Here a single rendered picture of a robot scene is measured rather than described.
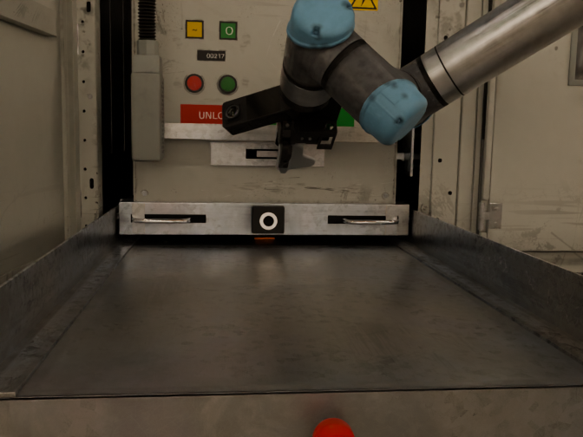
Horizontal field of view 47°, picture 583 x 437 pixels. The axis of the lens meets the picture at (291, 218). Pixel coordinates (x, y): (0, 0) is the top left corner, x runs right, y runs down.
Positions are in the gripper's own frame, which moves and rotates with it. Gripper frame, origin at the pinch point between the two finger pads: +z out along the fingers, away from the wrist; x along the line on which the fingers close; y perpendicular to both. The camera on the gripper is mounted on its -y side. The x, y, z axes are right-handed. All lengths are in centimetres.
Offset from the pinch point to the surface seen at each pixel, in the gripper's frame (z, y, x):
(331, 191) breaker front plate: 16.4, 11.7, 1.5
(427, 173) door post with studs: 11.1, 28.7, 2.7
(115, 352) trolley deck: -32, -19, -38
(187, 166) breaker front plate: 14.4, -15.2, 5.3
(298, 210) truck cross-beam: 17.2, 5.2, -2.1
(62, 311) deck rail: -20.7, -26.9, -31.4
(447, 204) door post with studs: 13.5, 32.6, -2.3
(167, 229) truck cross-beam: 19.2, -18.9, -5.3
